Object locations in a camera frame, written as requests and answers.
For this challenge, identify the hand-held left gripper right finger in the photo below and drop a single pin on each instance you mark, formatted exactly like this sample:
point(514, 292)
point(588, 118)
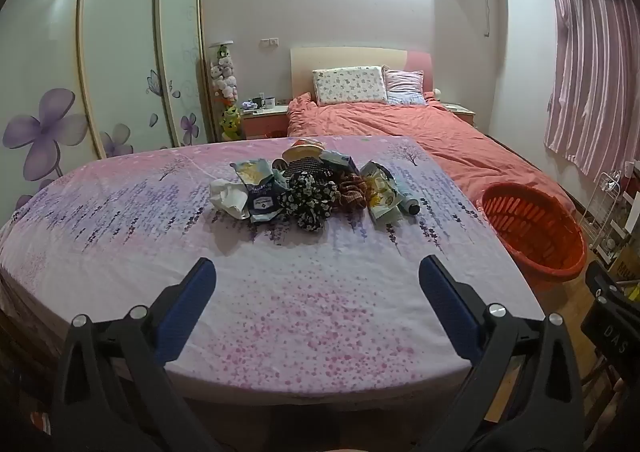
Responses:
point(447, 307)

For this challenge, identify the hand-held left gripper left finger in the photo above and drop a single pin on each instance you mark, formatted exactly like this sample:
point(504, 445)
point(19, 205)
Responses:
point(187, 307)

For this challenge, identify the orange plastic basket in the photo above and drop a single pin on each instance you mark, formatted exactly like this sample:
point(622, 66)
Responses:
point(530, 232)

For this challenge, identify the blue tissue pack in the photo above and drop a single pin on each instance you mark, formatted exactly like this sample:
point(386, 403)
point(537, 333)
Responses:
point(337, 161)

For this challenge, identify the yellow cardboard box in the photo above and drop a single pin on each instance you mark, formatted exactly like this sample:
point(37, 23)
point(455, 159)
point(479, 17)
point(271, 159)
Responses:
point(627, 267)

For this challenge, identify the grey tube with black cap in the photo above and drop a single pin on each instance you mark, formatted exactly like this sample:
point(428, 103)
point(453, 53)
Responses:
point(410, 204)

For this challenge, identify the pink lavender printed tablecloth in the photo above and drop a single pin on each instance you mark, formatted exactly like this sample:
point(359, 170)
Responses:
point(300, 292)

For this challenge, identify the white crumpled tissue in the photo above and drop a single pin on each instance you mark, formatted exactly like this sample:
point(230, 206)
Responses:
point(227, 197)

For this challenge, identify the blue snack packet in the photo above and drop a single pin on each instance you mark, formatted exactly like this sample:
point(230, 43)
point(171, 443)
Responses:
point(262, 199)

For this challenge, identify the yellow green snack packet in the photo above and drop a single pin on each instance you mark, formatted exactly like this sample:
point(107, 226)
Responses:
point(382, 192)

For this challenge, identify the brown plaid cloth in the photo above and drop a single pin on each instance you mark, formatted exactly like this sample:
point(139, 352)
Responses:
point(352, 194)

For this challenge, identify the black floral scrunchie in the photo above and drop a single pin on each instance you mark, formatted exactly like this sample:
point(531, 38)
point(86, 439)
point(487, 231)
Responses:
point(307, 202)

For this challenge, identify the bed with coral duvet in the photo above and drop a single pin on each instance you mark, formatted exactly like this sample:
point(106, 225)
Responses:
point(400, 132)

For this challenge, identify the yellow green plush toy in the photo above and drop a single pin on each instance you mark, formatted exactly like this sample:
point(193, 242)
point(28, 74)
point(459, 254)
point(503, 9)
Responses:
point(231, 124)

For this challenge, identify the red white paper cup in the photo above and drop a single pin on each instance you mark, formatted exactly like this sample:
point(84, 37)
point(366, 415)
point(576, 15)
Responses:
point(302, 149)

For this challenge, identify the pink white nightstand with mugs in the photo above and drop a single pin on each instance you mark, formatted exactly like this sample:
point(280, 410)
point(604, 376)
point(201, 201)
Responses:
point(262, 122)

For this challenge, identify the white mug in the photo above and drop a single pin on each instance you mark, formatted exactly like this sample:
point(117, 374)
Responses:
point(268, 103)

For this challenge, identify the pink striped pillow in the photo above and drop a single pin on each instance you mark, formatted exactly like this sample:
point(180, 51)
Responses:
point(405, 87)

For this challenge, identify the stack of plush toys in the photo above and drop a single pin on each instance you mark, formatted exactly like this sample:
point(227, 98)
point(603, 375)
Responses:
point(224, 72)

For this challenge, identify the white floral pillow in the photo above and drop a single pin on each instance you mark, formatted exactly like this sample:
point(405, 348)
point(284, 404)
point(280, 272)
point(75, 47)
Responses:
point(350, 86)

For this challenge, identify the floral sliding door wardrobe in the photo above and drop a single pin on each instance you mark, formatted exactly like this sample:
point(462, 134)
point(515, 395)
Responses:
point(115, 57)

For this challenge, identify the pink striped curtain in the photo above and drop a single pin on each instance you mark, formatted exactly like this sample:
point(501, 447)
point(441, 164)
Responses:
point(590, 67)

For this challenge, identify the beige and pink headboard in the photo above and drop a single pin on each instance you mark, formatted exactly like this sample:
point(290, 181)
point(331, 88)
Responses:
point(350, 57)

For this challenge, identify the white pipe cover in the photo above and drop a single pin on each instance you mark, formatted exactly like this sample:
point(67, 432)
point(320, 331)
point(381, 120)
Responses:
point(492, 7)

